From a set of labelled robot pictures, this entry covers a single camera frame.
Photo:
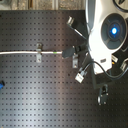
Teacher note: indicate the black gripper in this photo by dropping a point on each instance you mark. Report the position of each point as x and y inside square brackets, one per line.
[73, 51]

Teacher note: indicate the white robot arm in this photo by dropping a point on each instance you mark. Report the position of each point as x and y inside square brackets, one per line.
[105, 31]

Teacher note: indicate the silver connector upper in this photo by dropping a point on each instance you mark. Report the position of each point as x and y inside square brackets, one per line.
[70, 21]

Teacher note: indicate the black perforated board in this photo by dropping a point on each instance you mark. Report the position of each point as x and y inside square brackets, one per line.
[46, 94]

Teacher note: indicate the right metal cable clip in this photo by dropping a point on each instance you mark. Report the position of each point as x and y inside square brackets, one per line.
[75, 61]

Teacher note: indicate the metal cable clip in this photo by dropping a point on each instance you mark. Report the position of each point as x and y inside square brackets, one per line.
[39, 54]
[75, 61]

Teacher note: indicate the left metal cable clip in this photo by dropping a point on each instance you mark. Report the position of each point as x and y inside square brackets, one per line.
[39, 54]

